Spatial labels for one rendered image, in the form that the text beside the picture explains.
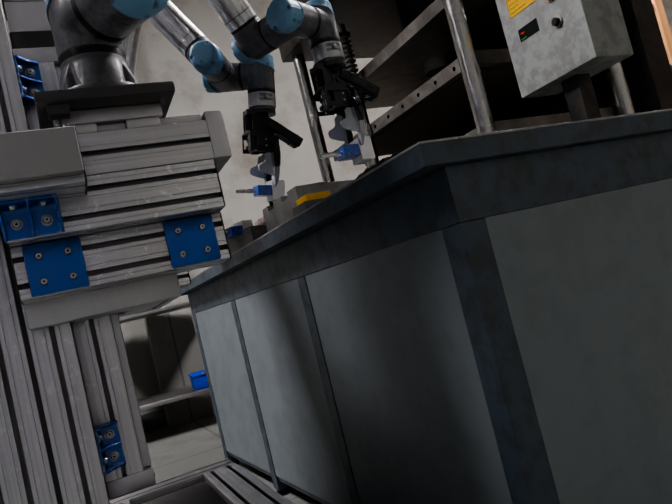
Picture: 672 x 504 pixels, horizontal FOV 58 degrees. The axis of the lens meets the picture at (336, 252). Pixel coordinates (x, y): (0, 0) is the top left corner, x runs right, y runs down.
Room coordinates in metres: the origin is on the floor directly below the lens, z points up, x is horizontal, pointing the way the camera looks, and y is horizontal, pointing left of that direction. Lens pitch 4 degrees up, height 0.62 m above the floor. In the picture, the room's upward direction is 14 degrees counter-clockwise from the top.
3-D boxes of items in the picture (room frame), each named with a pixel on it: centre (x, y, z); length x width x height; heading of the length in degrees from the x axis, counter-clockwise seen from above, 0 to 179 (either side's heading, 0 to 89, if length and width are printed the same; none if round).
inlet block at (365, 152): (1.43, -0.08, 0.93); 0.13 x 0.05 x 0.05; 116
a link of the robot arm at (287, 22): (1.37, -0.02, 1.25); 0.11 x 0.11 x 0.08; 52
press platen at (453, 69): (2.65, -0.68, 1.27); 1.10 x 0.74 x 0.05; 26
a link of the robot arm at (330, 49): (1.44, -0.10, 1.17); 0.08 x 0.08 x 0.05
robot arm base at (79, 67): (1.09, 0.35, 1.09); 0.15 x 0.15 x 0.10
